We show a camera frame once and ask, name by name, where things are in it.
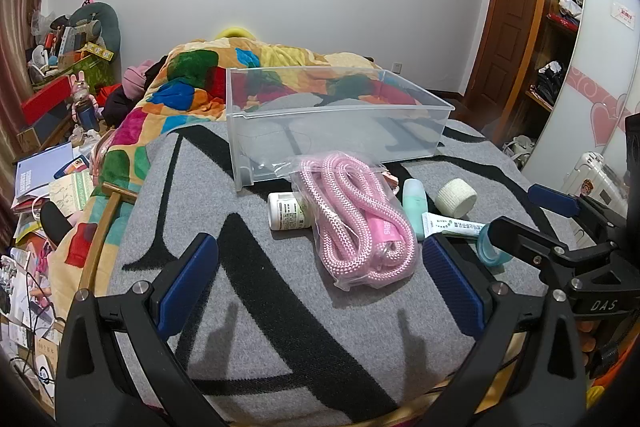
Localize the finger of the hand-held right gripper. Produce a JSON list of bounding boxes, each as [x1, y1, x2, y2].
[[487, 216, 622, 294], [527, 183, 631, 239]]

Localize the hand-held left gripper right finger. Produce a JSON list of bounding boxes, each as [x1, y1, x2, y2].
[[421, 232, 588, 427]]

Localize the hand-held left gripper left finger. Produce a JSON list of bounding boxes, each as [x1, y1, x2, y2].
[[54, 232, 223, 427]]

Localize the blue tape roll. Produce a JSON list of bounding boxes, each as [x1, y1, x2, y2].
[[476, 223, 512, 267]]

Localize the person's right hand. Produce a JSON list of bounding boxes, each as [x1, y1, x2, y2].
[[575, 314, 604, 356]]

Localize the white suitcase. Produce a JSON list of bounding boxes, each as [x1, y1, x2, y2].
[[560, 151, 631, 214]]

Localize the white ointment tube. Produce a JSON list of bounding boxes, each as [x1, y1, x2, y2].
[[420, 212, 493, 239]]

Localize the white bandage roll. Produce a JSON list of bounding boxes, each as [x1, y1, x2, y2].
[[435, 177, 479, 217]]

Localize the mint green small bottle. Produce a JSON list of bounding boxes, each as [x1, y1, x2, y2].
[[401, 178, 430, 242]]

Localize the grey blanket with black pattern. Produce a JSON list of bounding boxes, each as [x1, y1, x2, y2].
[[107, 119, 581, 425]]

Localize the white pill bottle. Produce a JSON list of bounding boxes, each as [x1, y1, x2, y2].
[[268, 192, 317, 232]]

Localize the green book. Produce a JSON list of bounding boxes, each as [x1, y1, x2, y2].
[[50, 172, 96, 218]]

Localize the black rounded object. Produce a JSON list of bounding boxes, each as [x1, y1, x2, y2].
[[40, 202, 74, 244]]

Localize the pink transparent pouch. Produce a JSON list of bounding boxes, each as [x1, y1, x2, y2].
[[90, 132, 119, 181]]

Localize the white sliding door pink hearts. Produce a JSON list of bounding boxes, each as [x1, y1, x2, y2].
[[520, 0, 640, 188]]

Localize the wooden wardrobe shelves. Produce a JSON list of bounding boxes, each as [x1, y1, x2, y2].
[[500, 0, 588, 142]]

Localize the pile of papers and books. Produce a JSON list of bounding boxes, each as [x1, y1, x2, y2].
[[0, 199, 68, 408]]

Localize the colourful patchwork blanket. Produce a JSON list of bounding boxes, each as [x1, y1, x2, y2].
[[55, 38, 431, 298]]

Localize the red folded clothes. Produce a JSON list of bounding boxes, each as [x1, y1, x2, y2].
[[545, 12, 581, 30]]

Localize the blue booklet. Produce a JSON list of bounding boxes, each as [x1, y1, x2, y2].
[[14, 143, 75, 200]]

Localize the brown wooden door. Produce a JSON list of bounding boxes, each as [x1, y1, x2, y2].
[[470, 0, 543, 118]]

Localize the dark clothing heap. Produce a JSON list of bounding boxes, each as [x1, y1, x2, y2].
[[102, 82, 142, 128]]

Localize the clear plastic storage bin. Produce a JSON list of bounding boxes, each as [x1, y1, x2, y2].
[[226, 67, 457, 194]]

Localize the white and dark folded clothes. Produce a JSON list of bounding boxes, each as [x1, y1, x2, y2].
[[556, 0, 585, 20]]

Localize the pink knitted hat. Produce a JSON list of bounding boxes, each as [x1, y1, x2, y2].
[[122, 59, 157, 101]]

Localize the pink rabbit toy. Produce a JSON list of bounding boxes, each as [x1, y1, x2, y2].
[[70, 72, 101, 131]]

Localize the red box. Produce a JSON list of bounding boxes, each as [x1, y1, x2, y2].
[[21, 74, 73, 128]]

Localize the green cardboard box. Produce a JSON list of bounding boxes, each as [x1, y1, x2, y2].
[[60, 49, 118, 90]]

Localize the yellow pillow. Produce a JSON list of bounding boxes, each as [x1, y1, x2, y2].
[[215, 26, 258, 42]]

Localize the grey-green neck pillow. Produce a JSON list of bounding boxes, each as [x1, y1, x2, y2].
[[67, 2, 122, 54]]

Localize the wooden bed frame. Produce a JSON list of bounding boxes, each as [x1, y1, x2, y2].
[[77, 181, 138, 293]]

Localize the pink rope in plastic bag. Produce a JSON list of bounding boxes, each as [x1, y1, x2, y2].
[[291, 151, 421, 293]]

